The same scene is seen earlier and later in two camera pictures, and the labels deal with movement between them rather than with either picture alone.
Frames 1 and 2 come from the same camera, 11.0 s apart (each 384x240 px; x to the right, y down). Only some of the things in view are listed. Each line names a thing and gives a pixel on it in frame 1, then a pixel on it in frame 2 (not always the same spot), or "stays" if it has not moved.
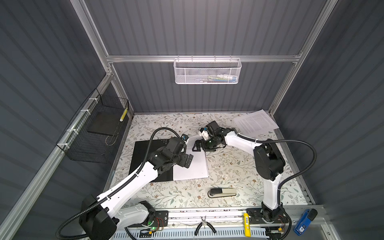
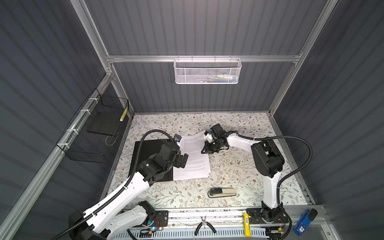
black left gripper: x=184 y=156 stays
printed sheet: x=254 y=123 to x=197 y=165
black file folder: x=139 y=154 stays
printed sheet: x=198 y=167 stays
